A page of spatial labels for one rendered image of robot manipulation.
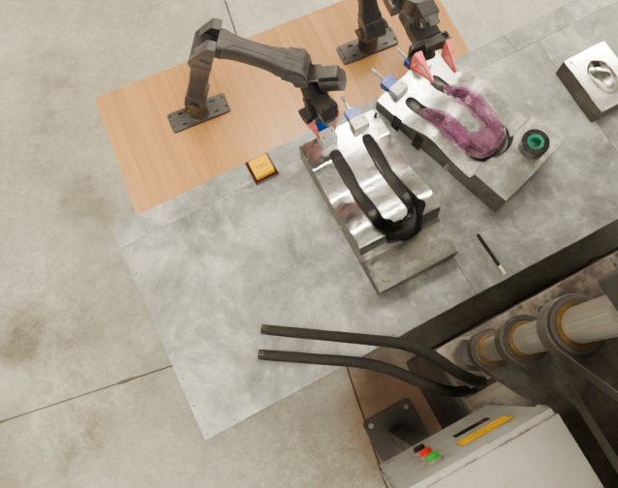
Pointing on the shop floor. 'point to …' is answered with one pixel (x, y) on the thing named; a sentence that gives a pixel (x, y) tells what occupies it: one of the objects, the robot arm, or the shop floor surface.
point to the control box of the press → (479, 449)
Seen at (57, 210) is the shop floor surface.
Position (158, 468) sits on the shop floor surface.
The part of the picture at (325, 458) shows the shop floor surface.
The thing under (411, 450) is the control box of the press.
